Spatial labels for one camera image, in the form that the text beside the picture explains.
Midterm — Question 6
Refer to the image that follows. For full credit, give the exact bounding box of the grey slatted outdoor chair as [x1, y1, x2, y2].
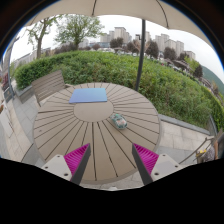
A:
[31, 69, 73, 108]

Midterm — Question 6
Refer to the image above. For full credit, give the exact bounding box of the group of apartment buildings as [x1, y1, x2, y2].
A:
[99, 26, 198, 62]

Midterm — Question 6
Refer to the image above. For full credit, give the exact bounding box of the beige parasol with dark pole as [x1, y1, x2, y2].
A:
[24, 0, 214, 93]

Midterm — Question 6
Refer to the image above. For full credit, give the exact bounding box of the blue rectangular mouse pad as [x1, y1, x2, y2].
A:
[68, 87, 108, 105]

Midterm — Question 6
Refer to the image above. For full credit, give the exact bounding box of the round leafy green tree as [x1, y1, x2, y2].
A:
[54, 13, 105, 51]

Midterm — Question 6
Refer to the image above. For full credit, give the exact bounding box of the thin-trunked sparse tree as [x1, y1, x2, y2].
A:
[26, 16, 58, 60]

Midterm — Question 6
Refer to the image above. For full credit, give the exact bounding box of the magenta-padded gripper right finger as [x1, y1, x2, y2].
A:
[131, 143, 183, 186]

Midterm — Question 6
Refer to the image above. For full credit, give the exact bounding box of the transparent green computer mouse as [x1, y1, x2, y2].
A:
[109, 113, 129, 130]

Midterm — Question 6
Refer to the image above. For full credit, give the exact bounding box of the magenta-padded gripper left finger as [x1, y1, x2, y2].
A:
[41, 143, 92, 186]

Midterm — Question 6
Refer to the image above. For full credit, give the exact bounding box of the green hedge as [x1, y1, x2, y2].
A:
[13, 49, 224, 133]

